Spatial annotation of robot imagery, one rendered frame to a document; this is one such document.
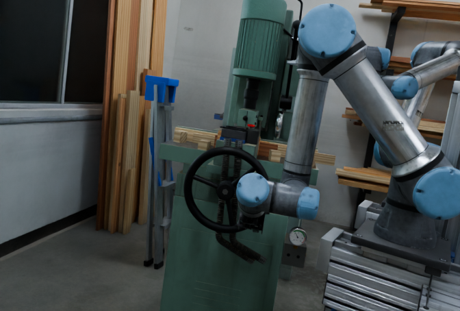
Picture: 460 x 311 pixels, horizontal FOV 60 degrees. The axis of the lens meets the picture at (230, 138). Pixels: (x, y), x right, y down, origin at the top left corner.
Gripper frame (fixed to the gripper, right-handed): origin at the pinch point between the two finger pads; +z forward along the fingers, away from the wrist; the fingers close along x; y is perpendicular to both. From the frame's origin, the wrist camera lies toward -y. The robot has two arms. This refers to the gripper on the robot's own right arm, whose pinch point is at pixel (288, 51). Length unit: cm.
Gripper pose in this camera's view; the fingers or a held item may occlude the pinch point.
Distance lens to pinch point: 151.7
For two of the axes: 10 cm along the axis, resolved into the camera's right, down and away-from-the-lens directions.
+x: -2.1, 7.4, -6.4
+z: -9.8, -1.6, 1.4
